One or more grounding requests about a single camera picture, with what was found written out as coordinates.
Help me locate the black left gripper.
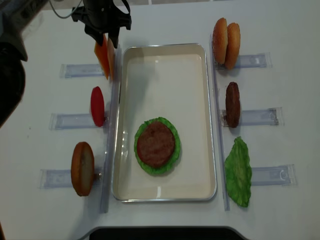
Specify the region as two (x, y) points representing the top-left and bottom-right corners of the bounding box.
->
(71, 0), (132, 49)

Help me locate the orange cheese slice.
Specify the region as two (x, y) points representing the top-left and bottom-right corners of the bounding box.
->
(107, 38), (115, 80)
(94, 34), (110, 79)

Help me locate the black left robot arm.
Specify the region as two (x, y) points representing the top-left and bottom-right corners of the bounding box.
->
(0, 0), (132, 124)

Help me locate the upright red tomato slice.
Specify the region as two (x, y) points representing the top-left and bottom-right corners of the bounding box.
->
(90, 86), (105, 127)

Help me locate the stacked meat patty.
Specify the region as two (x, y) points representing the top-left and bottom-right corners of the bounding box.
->
(136, 121), (176, 169)

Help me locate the upright brown meat patty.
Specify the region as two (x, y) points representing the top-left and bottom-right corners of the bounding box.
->
(225, 82), (241, 128)

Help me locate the stacked green lettuce leaf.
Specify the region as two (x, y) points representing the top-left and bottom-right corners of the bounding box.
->
(134, 117), (181, 175)

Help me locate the upright green lettuce leaf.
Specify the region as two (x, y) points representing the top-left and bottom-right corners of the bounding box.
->
(224, 136), (252, 208)

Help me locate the white rectangular tray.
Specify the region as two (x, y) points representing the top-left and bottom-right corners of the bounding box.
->
(111, 43), (217, 203)

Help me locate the sesame top bun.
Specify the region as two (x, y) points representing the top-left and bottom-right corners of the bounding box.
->
(212, 17), (228, 65)

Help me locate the plain bun slice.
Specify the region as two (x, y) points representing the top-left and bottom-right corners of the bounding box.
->
(224, 22), (241, 70)

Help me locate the upright bun left side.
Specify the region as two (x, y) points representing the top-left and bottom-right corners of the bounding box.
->
(70, 141), (95, 197)

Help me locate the black base at table edge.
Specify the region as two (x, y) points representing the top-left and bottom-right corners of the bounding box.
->
(89, 227), (245, 240)

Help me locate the clear cheese holder rail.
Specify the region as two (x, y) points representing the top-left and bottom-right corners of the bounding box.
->
(59, 64), (105, 79)

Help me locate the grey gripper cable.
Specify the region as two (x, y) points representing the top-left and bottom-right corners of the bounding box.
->
(48, 0), (85, 20)

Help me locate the clear tomato holder rail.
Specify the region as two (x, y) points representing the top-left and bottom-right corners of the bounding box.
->
(49, 113), (97, 130)

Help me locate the left long clear rail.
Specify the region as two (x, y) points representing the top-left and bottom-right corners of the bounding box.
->
(99, 45), (122, 214)

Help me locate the long clear rail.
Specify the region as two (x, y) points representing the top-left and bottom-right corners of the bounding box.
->
(99, 45), (122, 214)
(209, 33), (230, 211)

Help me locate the clear left bun holder rail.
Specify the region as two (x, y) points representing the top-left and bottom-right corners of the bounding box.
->
(38, 168), (103, 190)

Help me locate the clear bun holder rail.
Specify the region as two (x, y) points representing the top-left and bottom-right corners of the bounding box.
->
(214, 52), (272, 70)
(38, 168), (103, 190)

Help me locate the clear right bun holder rail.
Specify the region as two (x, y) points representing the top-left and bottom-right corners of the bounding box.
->
(214, 52), (272, 70)

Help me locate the clear patty holder rail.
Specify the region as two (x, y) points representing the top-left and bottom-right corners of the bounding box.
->
(220, 107), (284, 127)

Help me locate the right long clear rail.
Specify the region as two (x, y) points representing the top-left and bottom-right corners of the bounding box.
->
(209, 33), (230, 211)

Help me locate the clear lettuce holder rail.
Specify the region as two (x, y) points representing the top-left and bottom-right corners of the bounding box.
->
(251, 164), (297, 186)

